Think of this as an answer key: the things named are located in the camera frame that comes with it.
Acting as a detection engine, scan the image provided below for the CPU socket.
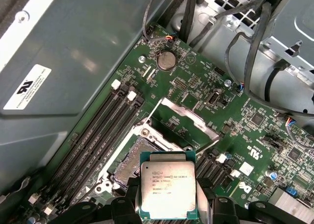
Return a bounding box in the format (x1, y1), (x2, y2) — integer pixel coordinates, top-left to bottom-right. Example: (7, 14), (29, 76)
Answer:
(94, 122), (189, 194)

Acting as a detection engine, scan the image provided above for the round coin battery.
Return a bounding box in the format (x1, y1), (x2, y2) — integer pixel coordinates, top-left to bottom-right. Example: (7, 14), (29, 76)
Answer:
(156, 50), (177, 71)

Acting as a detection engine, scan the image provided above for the thin black cable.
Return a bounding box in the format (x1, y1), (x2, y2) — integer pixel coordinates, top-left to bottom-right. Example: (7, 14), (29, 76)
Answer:
(142, 0), (178, 43)

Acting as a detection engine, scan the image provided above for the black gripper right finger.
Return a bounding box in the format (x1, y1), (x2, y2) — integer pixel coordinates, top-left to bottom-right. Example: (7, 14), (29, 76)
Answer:
(196, 176), (309, 224)

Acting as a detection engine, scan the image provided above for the black looped cable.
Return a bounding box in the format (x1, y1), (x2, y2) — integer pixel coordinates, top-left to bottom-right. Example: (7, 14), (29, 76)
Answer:
(224, 31), (258, 91)

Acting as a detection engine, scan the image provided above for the white label sticker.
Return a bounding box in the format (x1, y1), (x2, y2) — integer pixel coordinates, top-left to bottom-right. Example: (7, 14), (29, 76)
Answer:
(2, 63), (52, 111)

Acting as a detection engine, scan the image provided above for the RAM slot with black clips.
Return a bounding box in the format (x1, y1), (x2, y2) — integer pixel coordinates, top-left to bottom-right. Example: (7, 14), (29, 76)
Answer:
(41, 84), (130, 207)
(61, 96), (145, 205)

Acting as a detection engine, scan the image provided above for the black braided cable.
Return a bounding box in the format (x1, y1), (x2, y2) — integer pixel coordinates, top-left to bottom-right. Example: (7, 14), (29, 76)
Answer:
(180, 0), (199, 44)

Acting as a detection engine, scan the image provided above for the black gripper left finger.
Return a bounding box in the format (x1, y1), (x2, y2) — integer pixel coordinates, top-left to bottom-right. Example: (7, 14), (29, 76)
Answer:
(49, 176), (142, 224)

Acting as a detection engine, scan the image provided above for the black open PC case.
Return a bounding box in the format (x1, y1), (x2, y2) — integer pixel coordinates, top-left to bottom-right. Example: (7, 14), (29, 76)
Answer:
(0, 0), (314, 224)

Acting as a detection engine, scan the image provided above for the green motherboard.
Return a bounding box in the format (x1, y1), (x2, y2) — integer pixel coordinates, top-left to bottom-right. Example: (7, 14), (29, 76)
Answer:
(24, 22), (314, 224)

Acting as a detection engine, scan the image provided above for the silver CPU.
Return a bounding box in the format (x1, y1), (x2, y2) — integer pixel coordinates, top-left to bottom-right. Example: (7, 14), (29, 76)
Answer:
(138, 149), (197, 221)

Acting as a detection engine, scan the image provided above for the metal socket cover frame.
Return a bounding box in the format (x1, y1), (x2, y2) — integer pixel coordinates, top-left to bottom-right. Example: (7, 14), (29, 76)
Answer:
(146, 97), (221, 156)

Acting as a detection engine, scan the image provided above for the thick black cable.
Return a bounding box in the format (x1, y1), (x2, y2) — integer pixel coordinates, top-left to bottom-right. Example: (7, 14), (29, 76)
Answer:
(245, 0), (314, 118)

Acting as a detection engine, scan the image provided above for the grey metal drive cage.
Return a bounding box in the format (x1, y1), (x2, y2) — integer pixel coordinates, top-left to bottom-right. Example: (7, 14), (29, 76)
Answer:
(198, 0), (314, 71)

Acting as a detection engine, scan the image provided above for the silver internal USB port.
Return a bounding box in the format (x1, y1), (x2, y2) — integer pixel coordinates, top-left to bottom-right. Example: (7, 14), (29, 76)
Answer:
(207, 90), (223, 107)

